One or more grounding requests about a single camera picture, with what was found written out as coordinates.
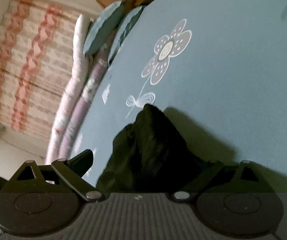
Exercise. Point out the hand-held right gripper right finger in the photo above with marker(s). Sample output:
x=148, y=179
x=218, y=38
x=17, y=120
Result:
x=203, y=178

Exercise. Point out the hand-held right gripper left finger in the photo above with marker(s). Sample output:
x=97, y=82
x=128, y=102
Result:
x=87, y=160

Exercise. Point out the pink floral quilt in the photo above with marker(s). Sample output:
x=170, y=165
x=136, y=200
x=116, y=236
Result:
x=68, y=92

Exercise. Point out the patterned curtain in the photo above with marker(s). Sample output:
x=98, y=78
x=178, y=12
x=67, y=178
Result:
x=21, y=67

